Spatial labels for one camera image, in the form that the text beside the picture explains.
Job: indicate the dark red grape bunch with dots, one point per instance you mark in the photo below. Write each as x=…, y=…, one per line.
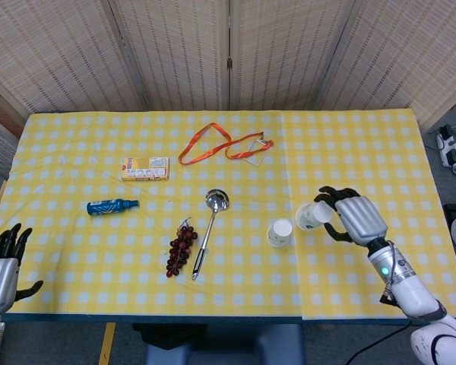
x=180, y=247

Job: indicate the white floral paper cup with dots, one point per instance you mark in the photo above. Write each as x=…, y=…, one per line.
x=311, y=217
x=280, y=232

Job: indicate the blue spray bottle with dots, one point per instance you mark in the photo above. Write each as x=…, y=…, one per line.
x=106, y=207

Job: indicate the yellow cardboard box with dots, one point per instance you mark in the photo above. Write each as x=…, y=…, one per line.
x=144, y=169

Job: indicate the white power strip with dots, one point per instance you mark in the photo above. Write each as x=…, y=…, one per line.
x=448, y=148

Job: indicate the brass screen hinge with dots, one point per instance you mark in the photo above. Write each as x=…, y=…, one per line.
x=229, y=63

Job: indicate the clear badge holder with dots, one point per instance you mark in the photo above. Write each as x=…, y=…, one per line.
x=259, y=152

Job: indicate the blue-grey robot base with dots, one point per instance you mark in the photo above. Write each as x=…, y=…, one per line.
x=232, y=346

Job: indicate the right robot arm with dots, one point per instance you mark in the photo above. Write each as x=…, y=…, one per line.
x=414, y=292

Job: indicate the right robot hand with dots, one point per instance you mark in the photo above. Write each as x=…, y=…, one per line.
x=359, y=218

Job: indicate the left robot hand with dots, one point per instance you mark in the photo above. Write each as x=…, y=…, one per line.
x=0, y=281

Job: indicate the woven folding screen panel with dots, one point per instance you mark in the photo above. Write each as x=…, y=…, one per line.
x=289, y=49
x=0, y=148
x=175, y=49
x=53, y=49
x=410, y=57

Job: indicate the yellow checkered tablecloth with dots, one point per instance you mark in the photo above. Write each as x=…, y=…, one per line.
x=99, y=266
x=365, y=152

